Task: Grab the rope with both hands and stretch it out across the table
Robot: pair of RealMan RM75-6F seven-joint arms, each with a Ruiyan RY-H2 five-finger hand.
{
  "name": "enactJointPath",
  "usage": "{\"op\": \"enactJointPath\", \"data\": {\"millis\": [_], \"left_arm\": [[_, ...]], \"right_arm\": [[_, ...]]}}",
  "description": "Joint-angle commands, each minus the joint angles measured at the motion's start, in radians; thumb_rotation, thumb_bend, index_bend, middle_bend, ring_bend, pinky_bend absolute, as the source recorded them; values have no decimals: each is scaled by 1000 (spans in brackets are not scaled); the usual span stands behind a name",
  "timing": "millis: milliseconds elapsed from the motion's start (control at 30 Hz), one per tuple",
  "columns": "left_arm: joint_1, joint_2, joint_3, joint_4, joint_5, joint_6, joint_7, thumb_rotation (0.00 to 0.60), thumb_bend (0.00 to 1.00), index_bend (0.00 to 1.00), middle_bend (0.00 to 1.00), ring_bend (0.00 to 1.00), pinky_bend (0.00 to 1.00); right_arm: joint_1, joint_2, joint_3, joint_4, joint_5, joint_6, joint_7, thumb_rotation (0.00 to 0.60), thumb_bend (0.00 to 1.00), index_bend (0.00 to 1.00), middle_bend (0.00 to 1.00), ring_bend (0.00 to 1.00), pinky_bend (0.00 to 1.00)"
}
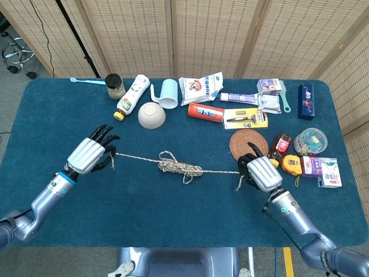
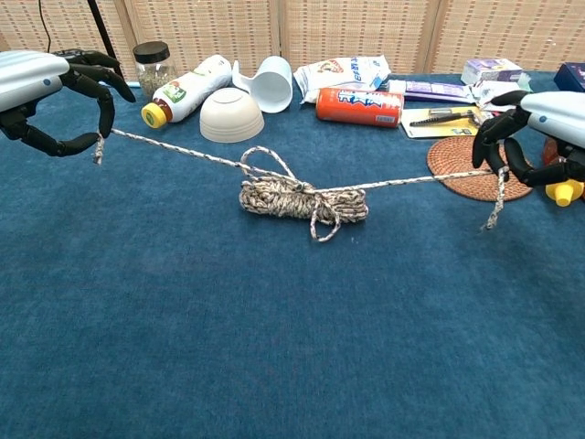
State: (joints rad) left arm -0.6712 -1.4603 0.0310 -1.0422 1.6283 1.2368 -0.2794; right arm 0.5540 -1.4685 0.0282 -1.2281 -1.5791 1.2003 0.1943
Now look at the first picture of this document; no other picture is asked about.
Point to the green plastic brush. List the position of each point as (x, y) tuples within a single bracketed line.
[(284, 98)]

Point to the glass jar black lid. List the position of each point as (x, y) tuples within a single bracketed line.
[(113, 82)]

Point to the purple white flat box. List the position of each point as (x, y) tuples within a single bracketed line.
[(310, 167)]

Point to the orange drink can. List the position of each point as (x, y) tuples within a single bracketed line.
[(206, 112)]

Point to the white snack bag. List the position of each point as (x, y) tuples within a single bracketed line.
[(196, 89)]

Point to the dark blue printed box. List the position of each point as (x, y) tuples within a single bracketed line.
[(306, 101)]

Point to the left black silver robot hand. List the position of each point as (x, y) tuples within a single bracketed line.
[(85, 155)]

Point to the round woven rattan coaster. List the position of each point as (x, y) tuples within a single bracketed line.
[(242, 141)]

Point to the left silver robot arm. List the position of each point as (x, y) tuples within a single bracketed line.
[(46, 199)]

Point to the small purple white carton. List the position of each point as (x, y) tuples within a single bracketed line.
[(268, 86)]

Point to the purple white toothpaste tube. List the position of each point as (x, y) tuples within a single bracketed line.
[(239, 98)]

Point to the chrome base office stool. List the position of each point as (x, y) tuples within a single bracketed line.
[(17, 53)]

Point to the clear tub of clips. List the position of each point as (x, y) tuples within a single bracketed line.
[(311, 141)]

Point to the blue carpet table cloth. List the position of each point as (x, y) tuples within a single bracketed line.
[(129, 207)]

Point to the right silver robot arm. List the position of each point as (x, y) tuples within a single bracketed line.
[(297, 219)]

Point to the white wipes packet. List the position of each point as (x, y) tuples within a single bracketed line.
[(269, 103)]

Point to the beige bowl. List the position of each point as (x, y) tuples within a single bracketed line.
[(151, 115)]

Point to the white red blue carton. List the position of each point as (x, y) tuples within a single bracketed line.
[(331, 173)]

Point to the light blue toothbrush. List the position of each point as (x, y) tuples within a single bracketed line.
[(86, 81)]

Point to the black stand pole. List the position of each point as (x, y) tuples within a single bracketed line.
[(72, 29)]

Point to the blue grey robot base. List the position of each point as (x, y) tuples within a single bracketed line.
[(178, 262)]

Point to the white drink bottle yellow cap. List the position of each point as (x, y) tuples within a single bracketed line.
[(132, 95)]

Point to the bamboo folding screen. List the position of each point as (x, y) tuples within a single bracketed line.
[(201, 34)]

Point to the honey bottle yellow cap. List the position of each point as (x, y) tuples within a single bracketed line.
[(282, 142)]

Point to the razor in yellow blister pack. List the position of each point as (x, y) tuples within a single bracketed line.
[(245, 118)]

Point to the yellow tape measure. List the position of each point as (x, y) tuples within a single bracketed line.
[(291, 164)]

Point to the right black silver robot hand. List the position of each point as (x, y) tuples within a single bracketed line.
[(263, 173)]

